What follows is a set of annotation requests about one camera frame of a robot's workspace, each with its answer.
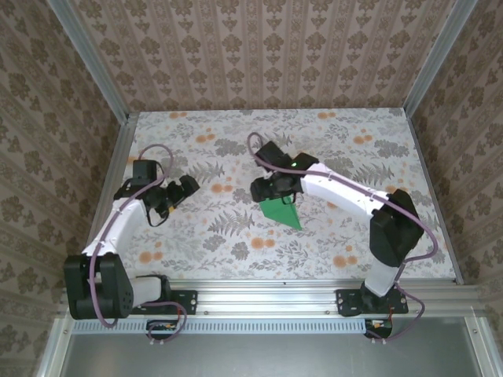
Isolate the green paper sheet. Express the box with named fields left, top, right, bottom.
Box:
left=259, top=196, right=303, bottom=231

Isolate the floral table cover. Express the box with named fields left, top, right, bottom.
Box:
left=96, top=108, right=459, bottom=280

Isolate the small black connector module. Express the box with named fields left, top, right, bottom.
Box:
left=145, top=320, right=182, bottom=342
left=364, top=318, right=394, bottom=339

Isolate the grey metal panel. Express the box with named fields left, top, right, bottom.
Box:
left=37, top=317, right=503, bottom=377

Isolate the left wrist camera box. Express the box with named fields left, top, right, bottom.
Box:
left=132, top=159, right=160, bottom=186

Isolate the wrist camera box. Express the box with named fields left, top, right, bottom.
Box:
left=256, top=141, right=292, bottom=170
left=132, top=159, right=160, bottom=186

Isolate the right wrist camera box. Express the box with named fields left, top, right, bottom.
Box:
left=256, top=141, right=292, bottom=170

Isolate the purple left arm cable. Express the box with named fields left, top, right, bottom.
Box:
left=88, top=143, right=188, bottom=346

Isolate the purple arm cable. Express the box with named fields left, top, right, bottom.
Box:
left=246, top=132, right=439, bottom=342
left=88, top=143, right=188, bottom=346

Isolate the aluminium side rail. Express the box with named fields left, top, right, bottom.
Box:
left=404, top=112, right=464, bottom=286
left=76, top=112, right=139, bottom=286

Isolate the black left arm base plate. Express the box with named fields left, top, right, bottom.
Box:
left=129, top=289, right=198, bottom=316

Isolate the long aluminium mounting rail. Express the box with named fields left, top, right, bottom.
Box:
left=58, top=280, right=486, bottom=319

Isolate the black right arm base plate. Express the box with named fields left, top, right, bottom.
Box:
left=336, top=288, right=409, bottom=317

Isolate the slotted grey cable duct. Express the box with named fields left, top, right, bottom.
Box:
left=72, top=317, right=394, bottom=333

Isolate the aluminium frame post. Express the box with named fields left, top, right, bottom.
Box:
left=402, top=0, right=480, bottom=115
left=46, top=0, right=130, bottom=123

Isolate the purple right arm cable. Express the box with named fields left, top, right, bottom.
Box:
left=246, top=132, right=439, bottom=342

